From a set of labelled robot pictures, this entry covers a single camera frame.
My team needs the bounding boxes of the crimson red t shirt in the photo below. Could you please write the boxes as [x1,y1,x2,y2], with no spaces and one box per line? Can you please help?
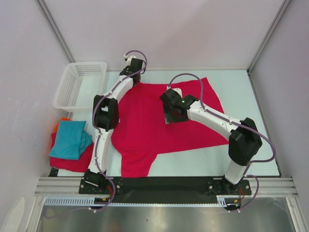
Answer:
[112,83,228,178]

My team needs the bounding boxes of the white perforated plastic basket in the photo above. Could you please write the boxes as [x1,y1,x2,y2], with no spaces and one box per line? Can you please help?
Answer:
[53,61,107,113]

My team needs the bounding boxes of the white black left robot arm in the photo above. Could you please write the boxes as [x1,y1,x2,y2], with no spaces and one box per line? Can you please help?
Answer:
[79,56,145,194]

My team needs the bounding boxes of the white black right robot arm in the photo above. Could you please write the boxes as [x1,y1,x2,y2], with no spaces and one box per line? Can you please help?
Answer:
[160,88,262,194]

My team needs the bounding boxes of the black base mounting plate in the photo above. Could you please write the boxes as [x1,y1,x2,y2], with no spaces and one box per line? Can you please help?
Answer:
[79,176,252,204]

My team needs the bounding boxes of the teal folded t shirt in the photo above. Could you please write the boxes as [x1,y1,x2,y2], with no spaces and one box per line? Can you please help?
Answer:
[49,121,93,160]

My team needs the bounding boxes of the orange folded t shirt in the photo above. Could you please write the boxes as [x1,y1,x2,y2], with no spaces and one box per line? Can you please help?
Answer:
[50,117,73,150]

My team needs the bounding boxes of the red folded t shirt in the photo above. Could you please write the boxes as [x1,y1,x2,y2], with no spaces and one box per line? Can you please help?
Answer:
[49,131,94,173]

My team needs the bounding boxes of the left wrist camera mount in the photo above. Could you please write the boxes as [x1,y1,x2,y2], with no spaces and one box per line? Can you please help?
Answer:
[124,55,136,66]

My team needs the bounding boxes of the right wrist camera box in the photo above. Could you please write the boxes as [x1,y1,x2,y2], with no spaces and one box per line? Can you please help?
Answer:
[167,87,183,97]

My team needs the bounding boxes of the white slotted cable duct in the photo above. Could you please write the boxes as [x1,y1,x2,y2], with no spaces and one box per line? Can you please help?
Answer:
[44,196,240,207]

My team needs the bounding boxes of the aluminium frame rail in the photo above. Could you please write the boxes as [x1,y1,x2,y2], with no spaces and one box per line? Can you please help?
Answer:
[34,177,298,198]

